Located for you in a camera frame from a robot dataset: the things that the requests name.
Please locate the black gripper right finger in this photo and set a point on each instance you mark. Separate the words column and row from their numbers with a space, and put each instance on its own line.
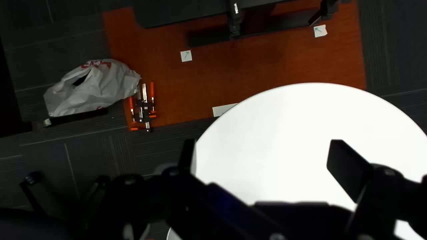
column 382, row 195

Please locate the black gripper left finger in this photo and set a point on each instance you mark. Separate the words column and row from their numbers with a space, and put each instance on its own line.
column 210, row 212

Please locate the black office chair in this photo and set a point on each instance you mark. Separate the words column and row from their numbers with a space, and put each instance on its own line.
column 117, row 209

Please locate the white paper tag left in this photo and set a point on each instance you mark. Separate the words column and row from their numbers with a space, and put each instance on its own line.
column 186, row 56

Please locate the white paper tag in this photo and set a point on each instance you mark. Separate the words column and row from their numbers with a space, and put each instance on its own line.
column 186, row 56
column 321, row 31

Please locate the white plastic bag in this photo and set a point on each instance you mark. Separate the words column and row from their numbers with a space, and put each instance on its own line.
column 90, row 87

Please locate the white paper tag right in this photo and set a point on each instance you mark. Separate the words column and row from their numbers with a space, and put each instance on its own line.
column 321, row 31

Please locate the black stand on mat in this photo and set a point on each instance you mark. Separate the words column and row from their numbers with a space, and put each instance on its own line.
column 245, row 17

